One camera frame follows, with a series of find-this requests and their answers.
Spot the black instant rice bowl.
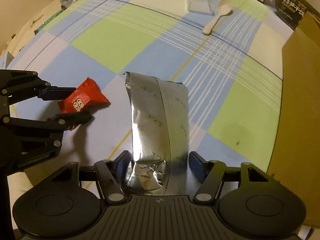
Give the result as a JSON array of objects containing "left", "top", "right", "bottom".
[{"left": 275, "top": 0, "right": 319, "bottom": 30}]

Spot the checkered tablecloth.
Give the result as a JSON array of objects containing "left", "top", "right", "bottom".
[{"left": 10, "top": 0, "right": 292, "bottom": 184}]

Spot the red snack packet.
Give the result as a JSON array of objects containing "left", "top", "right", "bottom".
[{"left": 57, "top": 77, "right": 110, "bottom": 114}]

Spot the clear plastic container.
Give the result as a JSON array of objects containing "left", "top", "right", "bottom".
[{"left": 187, "top": 0, "right": 213, "bottom": 15}]

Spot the brown cardboard box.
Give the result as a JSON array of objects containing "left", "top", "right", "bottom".
[{"left": 267, "top": 12, "right": 319, "bottom": 228}]

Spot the white plastic spoon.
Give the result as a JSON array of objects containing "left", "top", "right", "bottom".
[{"left": 202, "top": 0, "right": 233, "bottom": 36}]

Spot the silver foil pouch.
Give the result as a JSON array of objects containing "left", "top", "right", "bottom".
[{"left": 123, "top": 72, "right": 189, "bottom": 195}]

